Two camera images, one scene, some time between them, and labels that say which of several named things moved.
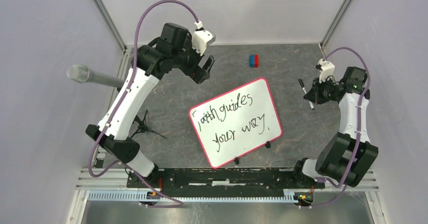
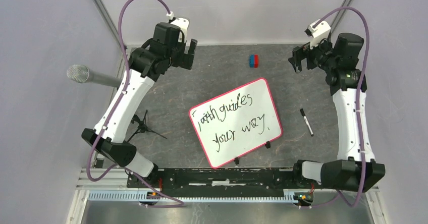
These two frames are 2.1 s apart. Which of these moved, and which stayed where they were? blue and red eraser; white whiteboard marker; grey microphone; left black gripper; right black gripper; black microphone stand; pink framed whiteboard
Moved: left black gripper; right black gripper; white whiteboard marker
Stayed: grey microphone; black microphone stand; pink framed whiteboard; blue and red eraser
